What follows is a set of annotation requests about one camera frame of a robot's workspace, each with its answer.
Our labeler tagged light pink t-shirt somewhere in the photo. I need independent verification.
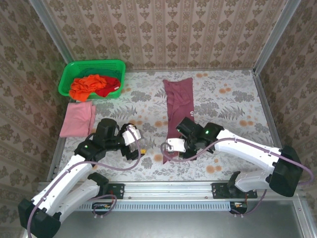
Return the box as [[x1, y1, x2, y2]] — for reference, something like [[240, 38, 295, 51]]
[[59, 102, 97, 138]]

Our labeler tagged maroon t-shirt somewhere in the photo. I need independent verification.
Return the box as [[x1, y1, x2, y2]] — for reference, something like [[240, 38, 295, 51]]
[[162, 78, 194, 164]]

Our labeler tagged floral patterned tablecloth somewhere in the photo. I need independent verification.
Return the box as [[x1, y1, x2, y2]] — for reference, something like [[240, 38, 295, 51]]
[[55, 70, 288, 182]]

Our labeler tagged red t-shirt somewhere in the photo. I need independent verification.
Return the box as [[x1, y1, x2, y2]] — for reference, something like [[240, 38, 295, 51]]
[[95, 76, 121, 98]]

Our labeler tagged orange t-shirt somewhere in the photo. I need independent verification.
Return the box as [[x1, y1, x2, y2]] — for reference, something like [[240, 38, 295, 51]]
[[68, 74, 107, 102]]

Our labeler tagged small controller board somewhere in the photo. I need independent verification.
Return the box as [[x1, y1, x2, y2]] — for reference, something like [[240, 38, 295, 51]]
[[93, 202, 112, 215], [230, 201, 248, 214]]

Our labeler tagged green plastic basket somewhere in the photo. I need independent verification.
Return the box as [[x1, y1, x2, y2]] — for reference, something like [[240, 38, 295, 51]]
[[57, 59, 126, 100]]

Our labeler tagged green t-shirt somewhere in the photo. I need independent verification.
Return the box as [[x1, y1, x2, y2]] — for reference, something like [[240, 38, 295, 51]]
[[79, 66, 124, 82]]

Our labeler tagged grey metal sheet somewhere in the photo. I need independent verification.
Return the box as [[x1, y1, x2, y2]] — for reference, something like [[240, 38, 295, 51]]
[[53, 200, 309, 238]]

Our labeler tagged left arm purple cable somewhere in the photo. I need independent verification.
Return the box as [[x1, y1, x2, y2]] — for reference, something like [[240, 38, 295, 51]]
[[26, 127, 142, 238]]

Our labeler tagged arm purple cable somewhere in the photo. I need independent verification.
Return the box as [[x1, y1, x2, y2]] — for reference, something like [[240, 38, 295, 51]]
[[160, 137, 313, 219], [26, 127, 142, 238]]

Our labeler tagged aluminium mounting rail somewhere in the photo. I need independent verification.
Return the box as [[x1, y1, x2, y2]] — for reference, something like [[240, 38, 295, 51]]
[[37, 180, 304, 201]]

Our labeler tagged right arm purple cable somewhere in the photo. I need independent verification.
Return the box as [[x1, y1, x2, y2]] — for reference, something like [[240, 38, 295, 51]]
[[160, 137, 313, 219]]

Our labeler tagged slotted white cable duct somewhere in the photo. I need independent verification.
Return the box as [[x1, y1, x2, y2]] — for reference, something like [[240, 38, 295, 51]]
[[74, 202, 248, 212]]

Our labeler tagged aluminium frame upright post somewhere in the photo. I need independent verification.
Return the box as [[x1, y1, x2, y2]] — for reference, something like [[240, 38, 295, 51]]
[[252, 0, 302, 75], [28, 0, 74, 64]]

